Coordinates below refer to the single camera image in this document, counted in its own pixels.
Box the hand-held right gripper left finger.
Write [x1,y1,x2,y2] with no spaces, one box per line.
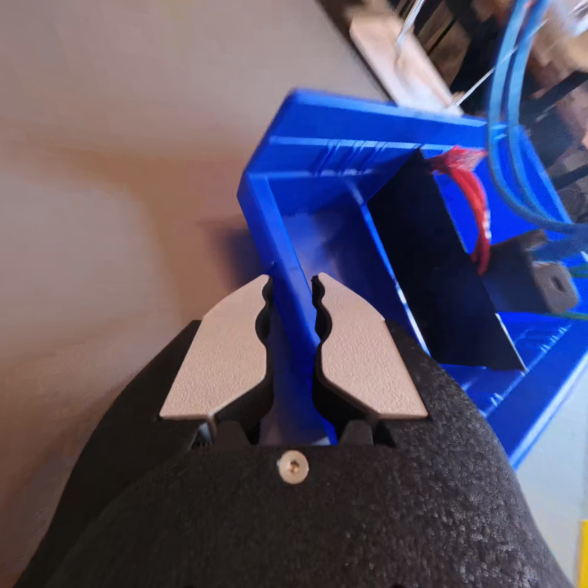
[159,276,275,435]

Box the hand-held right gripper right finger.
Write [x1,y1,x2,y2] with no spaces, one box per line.
[311,273,429,435]

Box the blue ethernet cable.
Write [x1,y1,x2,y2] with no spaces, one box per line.
[487,0,588,258]

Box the black ethernet adapter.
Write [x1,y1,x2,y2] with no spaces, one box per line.
[482,230,580,318]

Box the black bin divider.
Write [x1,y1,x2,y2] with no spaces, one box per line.
[367,149,527,372]

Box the blue plastic bin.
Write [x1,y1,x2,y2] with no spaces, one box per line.
[236,89,588,469]

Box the red ethernet cable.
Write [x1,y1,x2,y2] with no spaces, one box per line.
[429,146,492,276]

